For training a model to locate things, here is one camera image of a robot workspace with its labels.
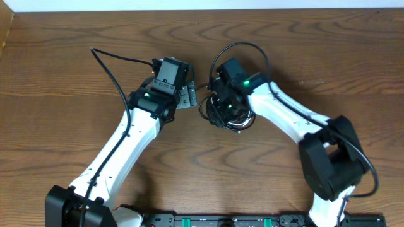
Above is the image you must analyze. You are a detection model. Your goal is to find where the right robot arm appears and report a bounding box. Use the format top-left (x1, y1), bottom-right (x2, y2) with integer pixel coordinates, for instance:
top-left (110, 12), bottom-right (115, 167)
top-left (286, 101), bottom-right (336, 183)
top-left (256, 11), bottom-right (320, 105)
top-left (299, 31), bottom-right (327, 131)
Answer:
top-left (206, 58), bottom-right (369, 226)

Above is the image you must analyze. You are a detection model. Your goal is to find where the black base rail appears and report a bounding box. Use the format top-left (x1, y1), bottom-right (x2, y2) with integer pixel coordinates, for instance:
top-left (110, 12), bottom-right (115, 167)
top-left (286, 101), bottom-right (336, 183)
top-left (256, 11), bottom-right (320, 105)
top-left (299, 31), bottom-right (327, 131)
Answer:
top-left (141, 213), bottom-right (387, 227)

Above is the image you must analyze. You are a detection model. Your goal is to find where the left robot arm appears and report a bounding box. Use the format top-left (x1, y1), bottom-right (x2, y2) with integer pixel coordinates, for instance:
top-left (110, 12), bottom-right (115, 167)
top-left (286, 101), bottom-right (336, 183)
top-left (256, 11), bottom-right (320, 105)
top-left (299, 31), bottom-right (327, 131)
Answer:
top-left (45, 57), bottom-right (196, 226)

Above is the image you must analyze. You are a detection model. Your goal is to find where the black usb cable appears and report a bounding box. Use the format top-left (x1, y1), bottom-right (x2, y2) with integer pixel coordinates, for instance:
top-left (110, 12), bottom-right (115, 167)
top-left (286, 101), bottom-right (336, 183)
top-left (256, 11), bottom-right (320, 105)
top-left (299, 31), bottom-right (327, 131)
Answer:
top-left (197, 82), bottom-right (257, 134)

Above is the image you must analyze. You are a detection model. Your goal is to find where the white usb cable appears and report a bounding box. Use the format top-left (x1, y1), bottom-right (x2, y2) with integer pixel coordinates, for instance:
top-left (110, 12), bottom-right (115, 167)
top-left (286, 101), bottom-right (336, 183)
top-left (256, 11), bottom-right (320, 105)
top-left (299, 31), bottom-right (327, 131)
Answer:
top-left (229, 117), bottom-right (255, 127)

